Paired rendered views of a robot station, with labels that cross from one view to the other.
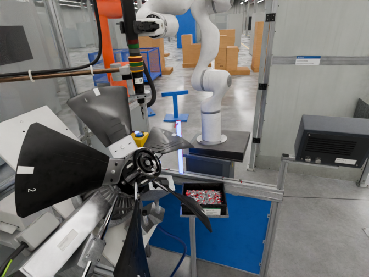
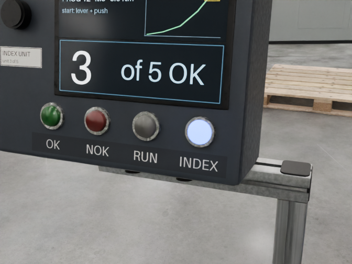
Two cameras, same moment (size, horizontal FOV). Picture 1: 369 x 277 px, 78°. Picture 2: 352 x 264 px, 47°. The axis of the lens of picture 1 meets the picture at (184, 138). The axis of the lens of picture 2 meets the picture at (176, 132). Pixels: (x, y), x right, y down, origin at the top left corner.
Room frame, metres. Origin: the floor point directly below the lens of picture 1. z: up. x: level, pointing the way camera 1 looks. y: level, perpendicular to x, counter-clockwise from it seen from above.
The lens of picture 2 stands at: (1.27, -0.59, 1.25)
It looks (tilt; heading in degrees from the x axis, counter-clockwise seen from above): 23 degrees down; 182
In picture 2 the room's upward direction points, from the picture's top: 2 degrees counter-clockwise
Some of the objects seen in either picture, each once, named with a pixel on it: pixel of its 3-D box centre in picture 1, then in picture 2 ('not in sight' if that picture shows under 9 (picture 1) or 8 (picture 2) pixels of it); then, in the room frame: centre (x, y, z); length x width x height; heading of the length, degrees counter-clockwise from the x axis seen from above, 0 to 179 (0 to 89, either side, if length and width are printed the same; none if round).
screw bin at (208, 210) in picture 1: (203, 198); not in sight; (0.88, -0.08, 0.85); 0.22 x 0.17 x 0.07; 85
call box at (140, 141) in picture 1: (133, 142); not in sight; (1.19, 0.30, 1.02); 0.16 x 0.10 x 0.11; 71
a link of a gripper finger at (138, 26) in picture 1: (143, 26); not in sight; (0.76, 0.11, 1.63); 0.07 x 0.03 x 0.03; 161
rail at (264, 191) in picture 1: (199, 180); not in sight; (1.06, -0.07, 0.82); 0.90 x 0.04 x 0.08; 71
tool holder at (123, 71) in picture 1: (135, 81); not in sight; (0.75, 0.15, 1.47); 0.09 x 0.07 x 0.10; 105
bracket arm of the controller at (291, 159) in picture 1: (308, 160); (198, 167); (0.88, -0.57, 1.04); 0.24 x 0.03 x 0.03; 71
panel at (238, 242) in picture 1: (199, 226); not in sight; (1.06, -0.07, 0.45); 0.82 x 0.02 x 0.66; 71
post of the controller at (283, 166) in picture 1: (282, 172); (288, 246); (0.92, -0.48, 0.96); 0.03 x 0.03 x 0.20; 71
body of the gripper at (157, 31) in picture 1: (147, 26); not in sight; (0.86, 0.11, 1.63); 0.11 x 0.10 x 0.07; 161
